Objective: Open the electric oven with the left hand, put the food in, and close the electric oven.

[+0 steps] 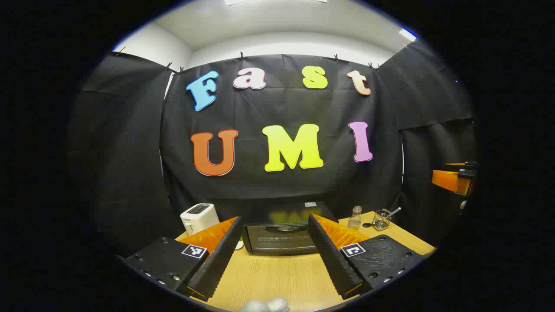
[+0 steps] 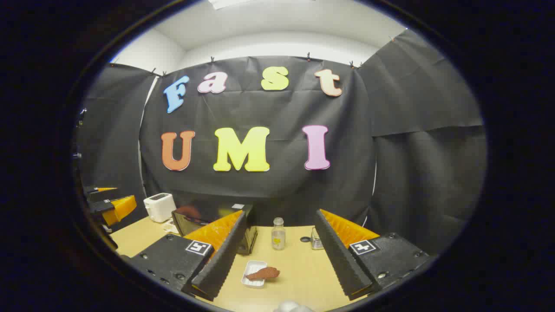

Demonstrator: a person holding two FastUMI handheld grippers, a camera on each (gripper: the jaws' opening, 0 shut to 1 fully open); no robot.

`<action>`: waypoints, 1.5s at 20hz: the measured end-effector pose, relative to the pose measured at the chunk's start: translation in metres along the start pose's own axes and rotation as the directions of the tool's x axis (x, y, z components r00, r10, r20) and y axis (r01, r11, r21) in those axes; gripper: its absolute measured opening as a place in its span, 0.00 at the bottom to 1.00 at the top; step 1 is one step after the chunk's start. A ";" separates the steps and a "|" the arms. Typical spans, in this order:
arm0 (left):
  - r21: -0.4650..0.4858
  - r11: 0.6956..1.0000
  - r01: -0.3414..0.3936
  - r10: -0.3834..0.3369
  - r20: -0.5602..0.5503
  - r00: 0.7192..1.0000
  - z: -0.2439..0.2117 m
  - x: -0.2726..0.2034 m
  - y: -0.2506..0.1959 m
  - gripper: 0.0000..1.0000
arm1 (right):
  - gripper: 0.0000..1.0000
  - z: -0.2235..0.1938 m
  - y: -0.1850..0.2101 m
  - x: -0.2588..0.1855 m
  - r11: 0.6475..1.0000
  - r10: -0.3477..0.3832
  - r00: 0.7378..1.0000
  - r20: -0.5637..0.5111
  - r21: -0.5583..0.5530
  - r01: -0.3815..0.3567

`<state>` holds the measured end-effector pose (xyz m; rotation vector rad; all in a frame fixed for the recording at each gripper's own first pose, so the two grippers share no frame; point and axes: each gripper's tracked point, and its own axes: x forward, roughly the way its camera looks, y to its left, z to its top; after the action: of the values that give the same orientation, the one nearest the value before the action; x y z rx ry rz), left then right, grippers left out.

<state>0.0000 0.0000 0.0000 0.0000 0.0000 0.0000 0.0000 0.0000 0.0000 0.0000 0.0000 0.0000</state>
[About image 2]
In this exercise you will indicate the white toaster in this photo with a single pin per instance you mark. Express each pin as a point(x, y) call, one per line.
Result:
point(159, 208)

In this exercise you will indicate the white rectangular tray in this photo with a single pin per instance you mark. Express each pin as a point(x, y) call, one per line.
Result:
point(253, 284)

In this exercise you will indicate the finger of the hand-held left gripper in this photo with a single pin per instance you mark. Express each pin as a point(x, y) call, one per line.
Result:
point(121, 208)
point(93, 191)

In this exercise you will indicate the white divided snack plate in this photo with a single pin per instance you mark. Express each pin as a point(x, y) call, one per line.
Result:
point(170, 226)

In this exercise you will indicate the clear glass bottle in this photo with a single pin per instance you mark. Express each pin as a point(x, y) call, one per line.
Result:
point(278, 236)

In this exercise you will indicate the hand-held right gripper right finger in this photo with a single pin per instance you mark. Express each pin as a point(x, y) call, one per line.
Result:
point(338, 260)

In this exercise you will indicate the brown fried meat piece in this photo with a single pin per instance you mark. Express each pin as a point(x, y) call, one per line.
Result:
point(264, 273)

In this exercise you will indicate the black backdrop cloth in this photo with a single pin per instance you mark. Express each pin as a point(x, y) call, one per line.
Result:
point(269, 108)

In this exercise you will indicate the black electric oven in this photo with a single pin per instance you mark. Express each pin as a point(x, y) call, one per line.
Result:
point(204, 214)

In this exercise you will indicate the ceiling light panel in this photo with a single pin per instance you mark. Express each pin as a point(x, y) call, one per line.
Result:
point(225, 3)

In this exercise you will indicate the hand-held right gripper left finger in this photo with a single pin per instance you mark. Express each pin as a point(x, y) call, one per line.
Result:
point(221, 264)

